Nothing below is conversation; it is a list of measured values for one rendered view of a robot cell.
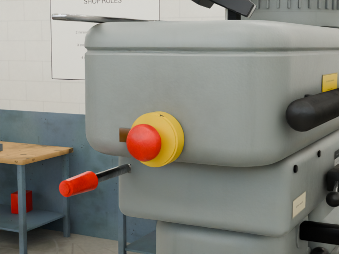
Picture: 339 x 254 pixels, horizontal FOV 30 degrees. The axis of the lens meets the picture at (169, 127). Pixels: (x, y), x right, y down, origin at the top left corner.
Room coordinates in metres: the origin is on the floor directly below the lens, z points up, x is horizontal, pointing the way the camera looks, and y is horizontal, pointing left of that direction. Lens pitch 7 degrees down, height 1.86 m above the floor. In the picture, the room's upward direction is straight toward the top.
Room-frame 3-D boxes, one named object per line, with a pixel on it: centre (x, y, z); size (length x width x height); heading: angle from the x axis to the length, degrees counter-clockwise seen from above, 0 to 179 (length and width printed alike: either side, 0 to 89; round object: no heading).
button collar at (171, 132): (0.69, 0.01, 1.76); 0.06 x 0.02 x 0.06; 63
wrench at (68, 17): (0.81, 0.07, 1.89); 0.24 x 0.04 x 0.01; 155
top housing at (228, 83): (0.91, -0.10, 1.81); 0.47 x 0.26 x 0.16; 153
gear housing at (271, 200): (0.93, -0.11, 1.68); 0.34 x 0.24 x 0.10; 153
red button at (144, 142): (0.67, 0.02, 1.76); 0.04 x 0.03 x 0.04; 63
